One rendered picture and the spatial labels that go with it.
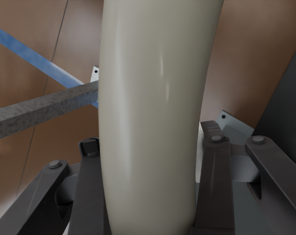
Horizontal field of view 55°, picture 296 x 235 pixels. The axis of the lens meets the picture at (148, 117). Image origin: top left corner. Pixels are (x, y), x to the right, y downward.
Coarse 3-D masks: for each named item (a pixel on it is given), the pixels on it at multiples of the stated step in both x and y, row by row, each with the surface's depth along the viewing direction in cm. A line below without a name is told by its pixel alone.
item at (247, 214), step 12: (216, 120) 141; (228, 120) 138; (228, 132) 132; (240, 132) 138; (252, 132) 135; (240, 192) 95; (240, 204) 89; (252, 204) 92; (240, 216) 84; (252, 216) 86; (240, 228) 80; (252, 228) 82; (264, 228) 84
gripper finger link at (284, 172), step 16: (256, 144) 13; (272, 144) 13; (256, 160) 12; (272, 160) 11; (288, 160) 11; (272, 176) 10; (288, 176) 10; (256, 192) 13; (272, 192) 11; (288, 192) 10; (272, 208) 11; (288, 208) 9; (272, 224) 11; (288, 224) 9
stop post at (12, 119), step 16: (96, 80) 166; (48, 96) 128; (64, 96) 132; (80, 96) 139; (96, 96) 153; (0, 112) 105; (16, 112) 108; (32, 112) 113; (48, 112) 122; (64, 112) 133; (0, 128) 102; (16, 128) 109
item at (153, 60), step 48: (144, 0) 6; (192, 0) 6; (144, 48) 6; (192, 48) 7; (144, 96) 7; (192, 96) 7; (144, 144) 7; (192, 144) 8; (144, 192) 8; (192, 192) 9
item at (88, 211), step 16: (80, 144) 14; (96, 144) 14; (96, 160) 14; (80, 176) 13; (96, 176) 12; (80, 192) 11; (96, 192) 11; (80, 208) 10; (96, 208) 10; (80, 224) 10; (96, 224) 10
